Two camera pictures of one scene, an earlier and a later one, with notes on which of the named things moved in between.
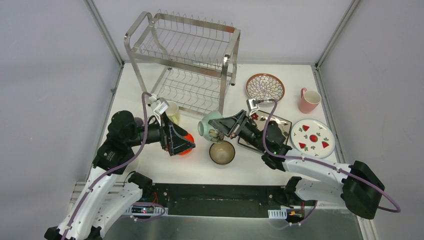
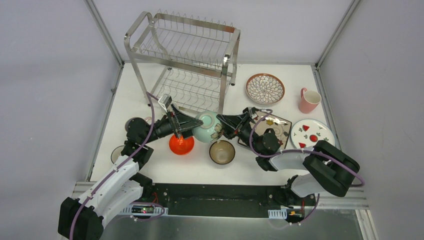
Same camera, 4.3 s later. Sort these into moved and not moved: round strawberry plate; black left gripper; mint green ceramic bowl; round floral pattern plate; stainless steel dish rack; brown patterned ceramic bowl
Moved: mint green ceramic bowl; black left gripper
Not moved: brown patterned ceramic bowl; round floral pattern plate; round strawberry plate; stainless steel dish rack
